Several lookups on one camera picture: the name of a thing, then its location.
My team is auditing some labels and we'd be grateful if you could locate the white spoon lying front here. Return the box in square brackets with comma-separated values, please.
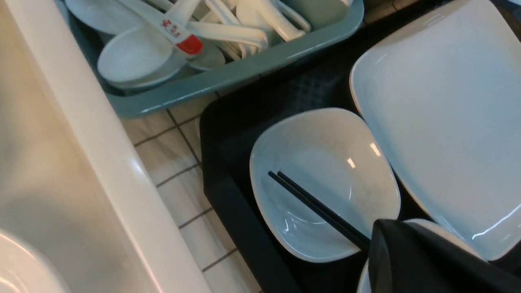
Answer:
[97, 22, 269, 89]

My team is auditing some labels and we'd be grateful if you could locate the teal plastic bin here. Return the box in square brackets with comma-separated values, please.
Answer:
[65, 0, 364, 118]

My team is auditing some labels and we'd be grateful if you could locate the white small bowl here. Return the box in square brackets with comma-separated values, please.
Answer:
[249, 108, 401, 263]
[357, 219, 484, 293]
[0, 229, 70, 293]

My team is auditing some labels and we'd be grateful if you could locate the white small bowl in tub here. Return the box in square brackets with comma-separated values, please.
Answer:
[0, 229, 70, 293]

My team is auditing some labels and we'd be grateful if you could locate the large white plastic tub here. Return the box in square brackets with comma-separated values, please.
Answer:
[1, 0, 211, 293]

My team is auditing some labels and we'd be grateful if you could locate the black chopstick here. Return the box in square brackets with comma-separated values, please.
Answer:
[277, 171, 372, 247]
[267, 171, 369, 252]

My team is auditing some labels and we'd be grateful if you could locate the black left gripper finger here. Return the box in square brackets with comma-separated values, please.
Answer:
[368, 219, 520, 293]

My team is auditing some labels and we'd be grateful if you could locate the spoon with red label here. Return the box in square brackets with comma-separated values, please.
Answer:
[119, 0, 204, 59]

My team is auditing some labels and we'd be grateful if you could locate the large white rice plate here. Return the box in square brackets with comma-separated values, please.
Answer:
[349, 0, 521, 261]

